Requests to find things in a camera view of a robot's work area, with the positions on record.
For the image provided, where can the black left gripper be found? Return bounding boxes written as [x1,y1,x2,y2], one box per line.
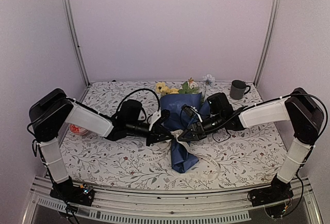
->
[126,120,174,147]

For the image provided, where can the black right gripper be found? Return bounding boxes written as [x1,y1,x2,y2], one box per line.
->
[177,113,224,141]

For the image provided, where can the blue wrapping paper sheet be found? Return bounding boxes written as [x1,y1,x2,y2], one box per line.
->
[159,91,211,174]

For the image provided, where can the clear plastic wrap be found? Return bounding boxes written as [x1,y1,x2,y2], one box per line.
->
[144,130,220,180]

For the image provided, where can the white fake flower stem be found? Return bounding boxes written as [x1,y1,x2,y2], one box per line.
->
[178,77,200,94]

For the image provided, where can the pale blue fake flower stem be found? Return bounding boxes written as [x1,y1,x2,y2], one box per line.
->
[201,74,216,102]

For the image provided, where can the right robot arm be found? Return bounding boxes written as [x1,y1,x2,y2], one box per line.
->
[178,87,329,201]

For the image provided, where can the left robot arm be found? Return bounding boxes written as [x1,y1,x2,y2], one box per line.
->
[27,88,173,200]

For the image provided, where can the floral patterned tablecloth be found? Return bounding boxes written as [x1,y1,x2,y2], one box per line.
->
[53,80,294,191]

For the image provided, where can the dark grey metal mug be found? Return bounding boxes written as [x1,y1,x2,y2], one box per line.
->
[229,79,251,100]

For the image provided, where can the red patterned small dish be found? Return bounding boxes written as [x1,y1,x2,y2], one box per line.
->
[69,124,89,136]

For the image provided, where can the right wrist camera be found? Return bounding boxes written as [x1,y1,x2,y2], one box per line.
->
[182,105,203,122]

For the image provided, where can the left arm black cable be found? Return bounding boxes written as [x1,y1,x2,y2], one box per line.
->
[114,88,159,119]

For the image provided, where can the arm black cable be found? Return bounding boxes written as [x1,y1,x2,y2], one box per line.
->
[179,105,232,142]
[114,88,159,119]

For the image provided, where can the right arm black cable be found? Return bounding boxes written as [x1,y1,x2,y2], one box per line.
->
[179,105,232,142]

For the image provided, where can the front aluminium rail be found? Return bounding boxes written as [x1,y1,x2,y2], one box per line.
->
[23,177,324,223]

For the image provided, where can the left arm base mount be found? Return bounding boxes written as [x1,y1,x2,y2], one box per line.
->
[50,183,95,206]

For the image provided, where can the left aluminium frame post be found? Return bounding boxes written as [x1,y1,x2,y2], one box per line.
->
[62,0,90,87]

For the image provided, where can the aluminium frame post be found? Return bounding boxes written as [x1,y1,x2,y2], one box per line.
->
[253,0,281,88]
[62,0,90,87]

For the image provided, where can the right aluminium frame post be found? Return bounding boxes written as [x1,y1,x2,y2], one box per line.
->
[253,0,281,88]

